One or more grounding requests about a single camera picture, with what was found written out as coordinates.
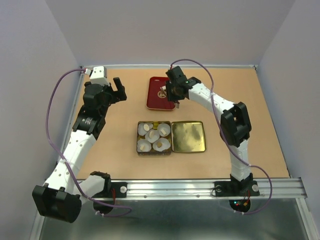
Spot round white chocolate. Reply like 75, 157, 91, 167
149, 131, 155, 138

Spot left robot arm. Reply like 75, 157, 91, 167
32, 77, 127, 223

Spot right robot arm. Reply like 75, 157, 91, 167
165, 66, 252, 195

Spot oval white chocolate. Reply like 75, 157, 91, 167
143, 124, 150, 132

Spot chocolate tin base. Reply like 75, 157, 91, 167
136, 121, 173, 156

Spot red lacquer tray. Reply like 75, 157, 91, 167
146, 76, 175, 111

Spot top right paper cup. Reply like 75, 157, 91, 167
157, 123, 171, 137

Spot paper cup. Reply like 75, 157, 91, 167
145, 129, 160, 143
137, 122, 153, 136
152, 137, 171, 152
157, 123, 171, 137
137, 139, 152, 153

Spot gold tin lid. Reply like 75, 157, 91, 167
171, 121, 206, 154

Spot centre paper cup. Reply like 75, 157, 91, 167
145, 129, 160, 143

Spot top left paper cup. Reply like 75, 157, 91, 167
137, 122, 153, 136

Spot bottom right paper cup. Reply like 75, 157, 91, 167
152, 137, 171, 152

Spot bottom left paper cup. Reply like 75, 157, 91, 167
137, 139, 152, 153

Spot metal front plate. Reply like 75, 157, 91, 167
39, 199, 308, 240

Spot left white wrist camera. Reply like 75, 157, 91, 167
84, 66, 110, 86

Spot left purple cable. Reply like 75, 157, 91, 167
46, 68, 133, 218

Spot aluminium mounting rail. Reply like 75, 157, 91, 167
74, 176, 307, 201

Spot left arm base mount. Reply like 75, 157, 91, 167
90, 171, 128, 205

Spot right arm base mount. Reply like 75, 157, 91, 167
211, 176, 260, 213

